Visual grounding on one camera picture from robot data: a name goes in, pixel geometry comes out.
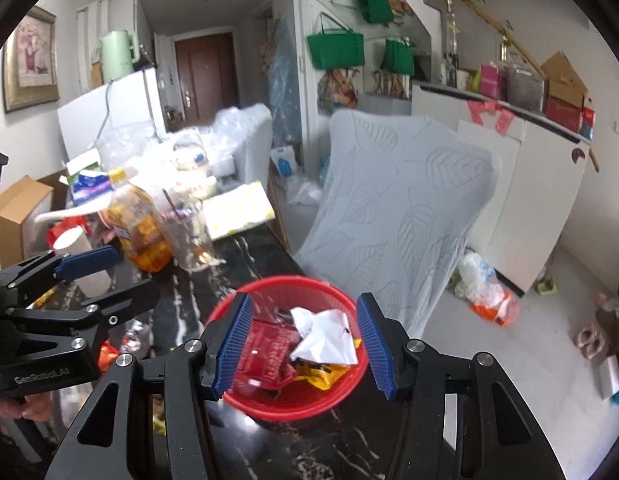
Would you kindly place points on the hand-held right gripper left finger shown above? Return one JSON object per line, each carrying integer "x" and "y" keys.
{"x": 234, "y": 345}

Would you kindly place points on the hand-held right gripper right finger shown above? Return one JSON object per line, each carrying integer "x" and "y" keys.
{"x": 374, "y": 345}

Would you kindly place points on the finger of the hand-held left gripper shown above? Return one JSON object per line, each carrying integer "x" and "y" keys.
{"x": 89, "y": 260}
{"x": 134, "y": 295}

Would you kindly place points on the maroon snack packet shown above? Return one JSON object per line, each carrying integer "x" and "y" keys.
{"x": 264, "y": 350}

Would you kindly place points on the white snack packet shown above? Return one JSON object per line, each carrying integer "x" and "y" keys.
{"x": 324, "y": 335}

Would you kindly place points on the yellow snack packet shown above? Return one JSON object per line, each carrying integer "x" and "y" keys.
{"x": 319, "y": 374}

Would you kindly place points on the red mesh basket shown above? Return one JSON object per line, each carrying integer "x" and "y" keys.
{"x": 289, "y": 405}

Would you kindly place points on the person's left hand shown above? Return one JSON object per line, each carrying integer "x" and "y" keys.
{"x": 32, "y": 410}

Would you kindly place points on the white paper roll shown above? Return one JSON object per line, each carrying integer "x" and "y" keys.
{"x": 82, "y": 255}

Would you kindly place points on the red plastic packet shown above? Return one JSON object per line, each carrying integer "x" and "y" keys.
{"x": 64, "y": 230}

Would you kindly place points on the white tray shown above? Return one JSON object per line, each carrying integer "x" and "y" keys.
{"x": 64, "y": 212}

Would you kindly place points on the orange drink bottle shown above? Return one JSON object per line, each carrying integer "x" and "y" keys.
{"x": 142, "y": 225}

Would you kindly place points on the blue tissue packet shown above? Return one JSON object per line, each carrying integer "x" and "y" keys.
{"x": 92, "y": 187}

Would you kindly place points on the glass mug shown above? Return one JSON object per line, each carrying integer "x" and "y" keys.
{"x": 189, "y": 240}

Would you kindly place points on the open cardboard box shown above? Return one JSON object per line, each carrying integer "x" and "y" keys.
{"x": 22, "y": 215}

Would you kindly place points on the metal spoon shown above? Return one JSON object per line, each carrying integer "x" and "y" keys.
{"x": 173, "y": 207}

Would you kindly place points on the green white carton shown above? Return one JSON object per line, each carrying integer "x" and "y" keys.
{"x": 83, "y": 162}

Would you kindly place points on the plastic bag with orange contents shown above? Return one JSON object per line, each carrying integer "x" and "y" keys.
{"x": 492, "y": 295}

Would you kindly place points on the yellow patterned cloth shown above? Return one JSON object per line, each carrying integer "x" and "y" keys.
{"x": 239, "y": 210}

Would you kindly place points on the white fridge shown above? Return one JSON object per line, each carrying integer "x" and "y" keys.
{"x": 124, "y": 105}

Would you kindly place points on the small green floor item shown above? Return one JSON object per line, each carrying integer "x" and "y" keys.
{"x": 546, "y": 287}

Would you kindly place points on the white blue bag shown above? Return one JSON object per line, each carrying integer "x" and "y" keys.
{"x": 283, "y": 161}

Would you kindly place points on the clear plastic bags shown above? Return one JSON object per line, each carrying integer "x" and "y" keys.
{"x": 244, "y": 135}

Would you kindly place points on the light green kettle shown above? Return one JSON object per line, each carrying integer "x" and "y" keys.
{"x": 118, "y": 57}

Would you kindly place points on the framed picture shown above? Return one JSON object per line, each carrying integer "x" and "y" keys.
{"x": 32, "y": 60}

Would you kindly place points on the pair of beige slippers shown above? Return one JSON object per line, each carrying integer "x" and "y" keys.
{"x": 589, "y": 341}

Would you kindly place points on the brown door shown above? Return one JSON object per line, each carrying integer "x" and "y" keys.
{"x": 207, "y": 77}

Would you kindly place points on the white cabinet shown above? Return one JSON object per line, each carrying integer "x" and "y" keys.
{"x": 534, "y": 185}

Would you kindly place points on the white flat box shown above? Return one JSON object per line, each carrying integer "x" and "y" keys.
{"x": 611, "y": 377}

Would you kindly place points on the pink tape strips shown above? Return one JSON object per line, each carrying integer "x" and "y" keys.
{"x": 489, "y": 115}

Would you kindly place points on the patterned hanging bag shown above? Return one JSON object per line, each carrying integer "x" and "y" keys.
{"x": 339, "y": 90}

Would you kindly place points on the pink box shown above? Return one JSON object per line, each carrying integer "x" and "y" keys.
{"x": 493, "y": 82}

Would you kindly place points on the green tote bag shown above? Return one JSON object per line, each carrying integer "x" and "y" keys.
{"x": 372, "y": 2}
{"x": 337, "y": 47}
{"x": 398, "y": 57}

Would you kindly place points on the silver box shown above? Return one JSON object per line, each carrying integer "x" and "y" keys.
{"x": 527, "y": 89}

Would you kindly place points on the red box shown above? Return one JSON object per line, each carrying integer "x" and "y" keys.
{"x": 563, "y": 112}

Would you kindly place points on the tall glass bottle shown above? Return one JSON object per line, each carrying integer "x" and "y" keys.
{"x": 450, "y": 40}

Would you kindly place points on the brown cardboard box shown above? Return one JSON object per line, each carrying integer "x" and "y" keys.
{"x": 564, "y": 77}

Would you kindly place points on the bamboo stick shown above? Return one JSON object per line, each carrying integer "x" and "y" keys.
{"x": 514, "y": 40}

